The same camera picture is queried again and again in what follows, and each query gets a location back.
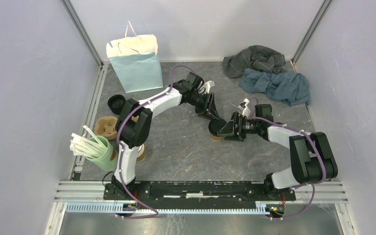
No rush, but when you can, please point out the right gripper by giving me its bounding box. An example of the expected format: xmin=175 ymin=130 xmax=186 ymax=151
xmin=217 ymin=112 xmax=260 ymax=142

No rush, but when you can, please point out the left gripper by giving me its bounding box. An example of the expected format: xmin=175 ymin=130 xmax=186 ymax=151
xmin=188 ymin=92 xmax=219 ymax=122

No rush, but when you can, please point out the black coffee cup lid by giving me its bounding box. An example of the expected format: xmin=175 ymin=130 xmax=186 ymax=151
xmin=208 ymin=118 xmax=227 ymax=136

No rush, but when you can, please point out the brown paper coffee cup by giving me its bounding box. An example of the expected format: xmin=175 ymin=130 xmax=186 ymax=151
xmin=210 ymin=132 xmax=224 ymax=141

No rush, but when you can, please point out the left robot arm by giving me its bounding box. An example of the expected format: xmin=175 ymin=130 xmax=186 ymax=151
xmin=103 ymin=72 xmax=220 ymax=200

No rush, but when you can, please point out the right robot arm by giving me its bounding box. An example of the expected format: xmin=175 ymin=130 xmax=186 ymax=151
xmin=215 ymin=104 xmax=338 ymax=200

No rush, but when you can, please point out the grey crumpled cloth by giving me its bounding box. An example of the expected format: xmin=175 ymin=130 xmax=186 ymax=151
xmin=222 ymin=45 xmax=287 ymax=78

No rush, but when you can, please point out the blue crumpled cloth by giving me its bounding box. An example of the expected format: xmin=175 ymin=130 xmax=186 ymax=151
xmin=239 ymin=69 xmax=309 ymax=106

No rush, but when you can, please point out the stack of paper cups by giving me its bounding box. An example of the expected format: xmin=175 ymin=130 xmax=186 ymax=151
xmin=137 ymin=144 xmax=146 ymax=162

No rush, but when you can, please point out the light blue paper bag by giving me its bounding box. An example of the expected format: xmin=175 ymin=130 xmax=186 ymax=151
xmin=106 ymin=21 xmax=164 ymax=93

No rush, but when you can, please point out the stack of black lids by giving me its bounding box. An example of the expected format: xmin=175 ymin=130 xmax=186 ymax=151
xmin=108 ymin=94 xmax=126 ymax=115

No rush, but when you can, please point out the brown cardboard cup carrier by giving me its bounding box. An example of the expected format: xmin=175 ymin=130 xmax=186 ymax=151
xmin=94 ymin=116 xmax=140 ymax=141

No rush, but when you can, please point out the green straw holder cup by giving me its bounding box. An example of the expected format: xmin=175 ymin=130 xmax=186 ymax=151
xmin=86 ymin=136 xmax=118 ymax=171

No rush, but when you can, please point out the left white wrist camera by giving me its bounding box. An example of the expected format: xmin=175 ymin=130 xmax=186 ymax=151
xmin=199 ymin=81 xmax=215 ymax=94

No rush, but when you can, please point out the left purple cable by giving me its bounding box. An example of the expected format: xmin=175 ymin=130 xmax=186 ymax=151
xmin=115 ymin=65 xmax=205 ymax=219

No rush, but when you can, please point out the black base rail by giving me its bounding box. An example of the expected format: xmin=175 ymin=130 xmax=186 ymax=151
xmin=103 ymin=179 xmax=296 ymax=218

